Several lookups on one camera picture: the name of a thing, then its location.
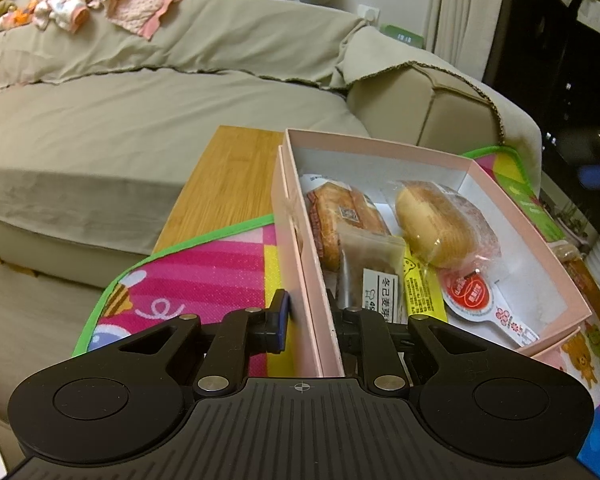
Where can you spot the pink garment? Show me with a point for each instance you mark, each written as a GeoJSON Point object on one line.
{"type": "Point", "coordinates": [140, 10]}

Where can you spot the colourful cartoon play mat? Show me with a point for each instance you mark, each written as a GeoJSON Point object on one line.
{"type": "Point", "coordinates": [205, 280]}

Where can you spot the khaki sofa cover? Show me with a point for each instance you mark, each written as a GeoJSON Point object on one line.
{"type": "Point", "coordinates": [155, 110]}

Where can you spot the red and white packet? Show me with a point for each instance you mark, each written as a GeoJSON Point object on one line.
{"type": "Point", "coordinates": [472, 292]}

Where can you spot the sliced bread packet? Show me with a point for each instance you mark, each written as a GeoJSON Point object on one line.
{"type": "Point", "coordinates": [342, 215]}

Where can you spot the round bread packet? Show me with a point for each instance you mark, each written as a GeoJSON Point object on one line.
{"type": "Point", "coordinates": [440, 230]}

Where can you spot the white wall socket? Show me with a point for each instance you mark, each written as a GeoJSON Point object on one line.
{"type": "Point", "coordinates": [368, 14]}

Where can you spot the brown snack packet white label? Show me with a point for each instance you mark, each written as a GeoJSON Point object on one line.
{"type": "Point", "coordinates": [370, 265]}

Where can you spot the pink cardboard box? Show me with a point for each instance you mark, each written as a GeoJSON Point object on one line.
{"type": "Point", "coordinates": [525, 240]}

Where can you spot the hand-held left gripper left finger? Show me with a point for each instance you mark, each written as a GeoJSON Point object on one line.
{"type": "Point", "coordinates": [280, 330]}

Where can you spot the beige sofa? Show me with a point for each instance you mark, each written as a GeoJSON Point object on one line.
{"type": "Point", "coordinates": [460, 105]}

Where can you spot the yellow snack stick packet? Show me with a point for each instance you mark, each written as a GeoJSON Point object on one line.
{"type": "Point", "coordinates": [422, 290]}

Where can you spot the small potted plant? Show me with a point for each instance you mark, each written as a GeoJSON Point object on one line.
{"type": "Point", "coordinates": [572, 222]}

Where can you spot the green digital clock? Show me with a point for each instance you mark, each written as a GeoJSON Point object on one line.
{"type": "Point", "coordinates": [404, 36]}

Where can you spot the cream curtain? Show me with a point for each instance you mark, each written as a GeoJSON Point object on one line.
{"type": "Point", "coordinates": [465, 15]}

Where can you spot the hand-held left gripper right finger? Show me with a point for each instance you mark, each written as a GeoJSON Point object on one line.
{"type": "Point", "coordinates": [352, 332]}

